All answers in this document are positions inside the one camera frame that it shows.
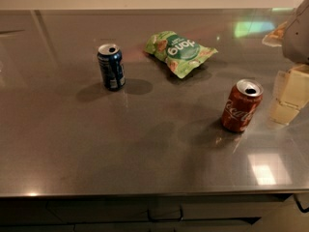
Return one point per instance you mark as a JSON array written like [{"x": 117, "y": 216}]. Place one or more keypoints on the green chip bag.
[{"x": 181, "y": 55}]

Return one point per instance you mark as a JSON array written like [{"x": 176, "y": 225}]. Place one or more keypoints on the red coke can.
[{"x": 245, "y": 96}]

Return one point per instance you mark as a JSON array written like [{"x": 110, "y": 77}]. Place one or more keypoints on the black right drawer handle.
[{"x": 299, "y": 206}]

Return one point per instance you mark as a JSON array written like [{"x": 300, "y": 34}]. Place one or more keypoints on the black drawer handle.
[
  {"x": 165, "y": 217},
  {"x": 299, "y": 206}
]

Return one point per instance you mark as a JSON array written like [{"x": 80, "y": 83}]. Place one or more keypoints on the blue soda can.
[{"x": 112, "y": 69}]

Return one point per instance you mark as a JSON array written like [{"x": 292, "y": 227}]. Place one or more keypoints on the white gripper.
[{"x": 297, "y": 38}]

